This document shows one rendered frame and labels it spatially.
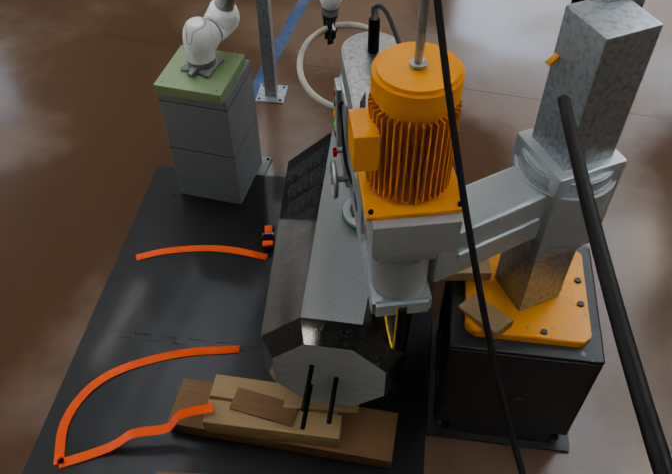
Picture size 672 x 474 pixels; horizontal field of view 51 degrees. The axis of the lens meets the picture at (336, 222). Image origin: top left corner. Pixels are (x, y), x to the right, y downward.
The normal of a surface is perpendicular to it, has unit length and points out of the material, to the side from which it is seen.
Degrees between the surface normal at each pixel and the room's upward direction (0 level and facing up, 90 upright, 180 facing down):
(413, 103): 90
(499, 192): 0
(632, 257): 0
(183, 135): 90
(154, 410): 0
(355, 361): 90
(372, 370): 90
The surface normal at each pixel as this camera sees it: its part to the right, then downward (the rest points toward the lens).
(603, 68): 0.38, 0.68
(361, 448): 0.00, -0.67
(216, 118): -0.26, 0.72
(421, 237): 0.11, 0.74
